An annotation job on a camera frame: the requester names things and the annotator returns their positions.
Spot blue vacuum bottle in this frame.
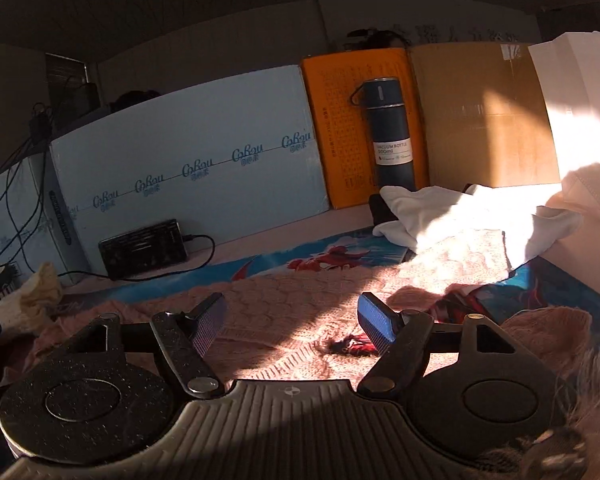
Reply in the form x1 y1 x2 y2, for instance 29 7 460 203
350 78 416 191

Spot light blue foam board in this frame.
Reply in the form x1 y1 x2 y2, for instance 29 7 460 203
0 65 329 282

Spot white cloth bag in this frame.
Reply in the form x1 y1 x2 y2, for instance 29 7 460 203
373 184 583 269

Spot white face mask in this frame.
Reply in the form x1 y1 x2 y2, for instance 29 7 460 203
545 162 600 212

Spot white paper bag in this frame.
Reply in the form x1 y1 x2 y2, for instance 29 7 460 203
529 32 600 177

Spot orange board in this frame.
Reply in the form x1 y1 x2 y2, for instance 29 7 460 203
300 48 429 209

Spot pink knitted sweater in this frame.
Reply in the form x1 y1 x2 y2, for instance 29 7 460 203
24 228 594 386

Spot colourful printed storage bag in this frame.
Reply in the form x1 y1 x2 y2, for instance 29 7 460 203
102 229 600 342

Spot brown cardboard sheet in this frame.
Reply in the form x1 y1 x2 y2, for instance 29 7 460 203
410 42 560 191

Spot black power strip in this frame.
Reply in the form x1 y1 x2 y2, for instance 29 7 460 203
98 219 188 280

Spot black cable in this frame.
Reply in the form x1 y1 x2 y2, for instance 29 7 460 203
54 233 218 284

